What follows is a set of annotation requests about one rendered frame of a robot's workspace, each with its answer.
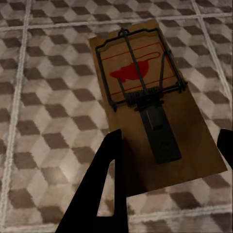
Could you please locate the mousetrap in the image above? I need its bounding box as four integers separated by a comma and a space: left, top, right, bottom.
88, 18, 228, 198

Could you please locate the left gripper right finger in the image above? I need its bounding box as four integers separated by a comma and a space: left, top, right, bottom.
217, 129, 233, 169

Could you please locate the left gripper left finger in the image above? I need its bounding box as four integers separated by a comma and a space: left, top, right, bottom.
55, 129, 129, 233

